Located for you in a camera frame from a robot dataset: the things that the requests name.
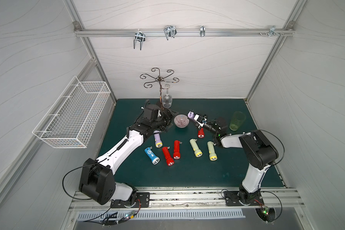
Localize purple flashlight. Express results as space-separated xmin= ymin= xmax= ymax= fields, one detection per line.
xmin=187 ymin=110 xmax=195 ymax=120
xmin=153 ymin=130 xmax=163 ymax=148

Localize green table mat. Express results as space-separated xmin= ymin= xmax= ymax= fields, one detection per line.
xmin=115 ymin=99 xmax=256 ymax=187

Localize dark metal cup stand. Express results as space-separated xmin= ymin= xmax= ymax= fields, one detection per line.
xmin=140 ymin=68 xmax=180 ymax=109

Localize pink patterned bowl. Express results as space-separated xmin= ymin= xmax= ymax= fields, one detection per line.
xmin=174 ymin=114 xmax=189 ymax=128

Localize green translucent cup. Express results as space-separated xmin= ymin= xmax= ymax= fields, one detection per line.
xmin=229 ymin=111 xmax=246 ymax=131

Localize white wire basket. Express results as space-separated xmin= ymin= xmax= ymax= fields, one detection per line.
xmin=32 ymin=76 xmax=111 ymax=149

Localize blue flashlight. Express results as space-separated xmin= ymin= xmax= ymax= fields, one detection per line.
xmin=144 ymin=147 xmax=160 ymax=165

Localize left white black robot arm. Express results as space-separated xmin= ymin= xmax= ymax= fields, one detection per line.
xmin=79 ymin=104 xmax=178 ymax=207

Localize metal hook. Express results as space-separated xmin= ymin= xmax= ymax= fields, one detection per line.
xmin=133 ymin=31 xmax=146 ymax=50
xmin=163 ymin=25 xmax=177 ymax=40
xmin=200 ymin=25 xmax=206 ymax=37
xmin=259 ymin=26 xmax=285 ymax=37

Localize pale green flashlight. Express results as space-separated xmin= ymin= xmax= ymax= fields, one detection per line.
xmin=207 ymin=141 xmax=218 ymax=161
xmin=189 ymin=139 xmax=203 ymax=158

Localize clear wine glass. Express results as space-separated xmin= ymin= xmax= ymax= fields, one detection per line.
xmin=162 ymin=84 xmax=173 ymax=108

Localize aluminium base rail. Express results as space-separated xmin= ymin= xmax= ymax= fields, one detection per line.
xmin=68 ymin=186 xmax=305 ymax=212

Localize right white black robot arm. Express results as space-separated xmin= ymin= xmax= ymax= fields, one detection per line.
xmin=188 ymin=112 xmax=278 ymax=206

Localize aluminium cross rail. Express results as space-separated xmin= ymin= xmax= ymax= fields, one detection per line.
xmin=74 ymin=28 xmax=296 ymax=37

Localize red flashlight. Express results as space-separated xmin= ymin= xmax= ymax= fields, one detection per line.
xmin=173 ymin=140 xmax=182 ymax=160
xmin=197 ymin=128 xmax=205 ymax=139
xmin=162 ymin=147 xmax=174 ymax=166

